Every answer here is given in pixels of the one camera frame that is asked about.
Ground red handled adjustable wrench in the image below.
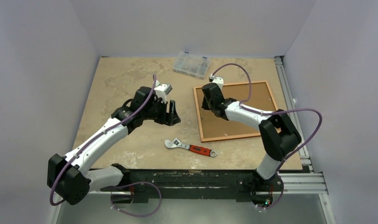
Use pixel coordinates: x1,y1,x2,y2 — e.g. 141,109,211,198
164,138,217,157

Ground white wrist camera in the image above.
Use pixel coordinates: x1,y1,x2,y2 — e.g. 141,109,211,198
209,73,224,90
154,80,172,103

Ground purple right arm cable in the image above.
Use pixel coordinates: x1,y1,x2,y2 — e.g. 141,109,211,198
211,63,323,211

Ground clear plastic organizer box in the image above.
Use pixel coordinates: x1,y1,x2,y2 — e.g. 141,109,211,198
172,52,211,79

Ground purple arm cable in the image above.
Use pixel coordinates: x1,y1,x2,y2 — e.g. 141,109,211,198
49,73,157,207
211,63,323,211

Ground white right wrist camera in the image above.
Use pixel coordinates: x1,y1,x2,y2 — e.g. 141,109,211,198
209,73,224,90

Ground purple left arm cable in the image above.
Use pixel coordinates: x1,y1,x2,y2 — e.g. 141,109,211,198
49,73,157,207

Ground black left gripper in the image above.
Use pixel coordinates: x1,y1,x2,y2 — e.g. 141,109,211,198
143,97,179,126

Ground aluminium rail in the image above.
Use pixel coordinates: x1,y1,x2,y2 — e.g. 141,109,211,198
274,56,314,172
54,172,328,196

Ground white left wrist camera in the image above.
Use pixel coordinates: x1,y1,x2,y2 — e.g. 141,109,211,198
154,80,172,103

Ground red wooden photo frame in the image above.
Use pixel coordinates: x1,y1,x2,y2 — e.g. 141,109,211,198
193,81,278,142

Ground aluminium front rail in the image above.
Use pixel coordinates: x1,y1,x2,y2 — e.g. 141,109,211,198
54,172,328,196

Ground aluminium right side rail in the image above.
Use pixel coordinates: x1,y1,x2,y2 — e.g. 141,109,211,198
274,56,314,172

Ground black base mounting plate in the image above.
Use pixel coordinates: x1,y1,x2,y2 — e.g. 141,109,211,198
101,169,283,203

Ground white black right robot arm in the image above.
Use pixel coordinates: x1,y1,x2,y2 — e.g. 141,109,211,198
201,82,302,190

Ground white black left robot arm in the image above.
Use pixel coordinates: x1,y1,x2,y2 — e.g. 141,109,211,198
47,84,180,205

